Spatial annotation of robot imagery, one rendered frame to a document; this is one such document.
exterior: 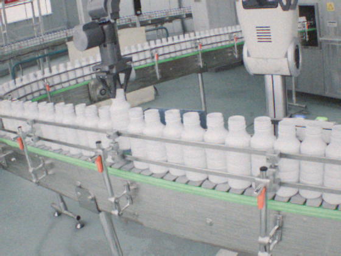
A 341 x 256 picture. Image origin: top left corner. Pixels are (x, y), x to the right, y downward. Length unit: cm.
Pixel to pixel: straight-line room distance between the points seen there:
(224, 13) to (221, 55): 397
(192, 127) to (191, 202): 19
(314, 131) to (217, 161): 25
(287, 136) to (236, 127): 12
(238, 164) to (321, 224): 24
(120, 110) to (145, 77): 179
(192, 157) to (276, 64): 61
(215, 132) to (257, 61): 59
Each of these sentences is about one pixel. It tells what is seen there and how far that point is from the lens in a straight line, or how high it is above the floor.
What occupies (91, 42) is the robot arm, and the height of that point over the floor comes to 137.
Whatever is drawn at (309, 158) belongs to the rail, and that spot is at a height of 111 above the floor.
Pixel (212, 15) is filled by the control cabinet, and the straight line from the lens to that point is 692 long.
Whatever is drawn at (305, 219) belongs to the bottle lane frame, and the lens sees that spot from 75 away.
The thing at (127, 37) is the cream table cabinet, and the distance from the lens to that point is 522.
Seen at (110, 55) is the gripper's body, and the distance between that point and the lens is 91.
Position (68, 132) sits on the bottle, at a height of 108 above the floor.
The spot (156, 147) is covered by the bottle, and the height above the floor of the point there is 108.
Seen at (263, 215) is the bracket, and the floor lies 100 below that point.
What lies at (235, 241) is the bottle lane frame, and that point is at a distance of 87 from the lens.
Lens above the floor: 142
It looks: 20 degrees down
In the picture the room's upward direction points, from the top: 9 degrees counter-clockwise
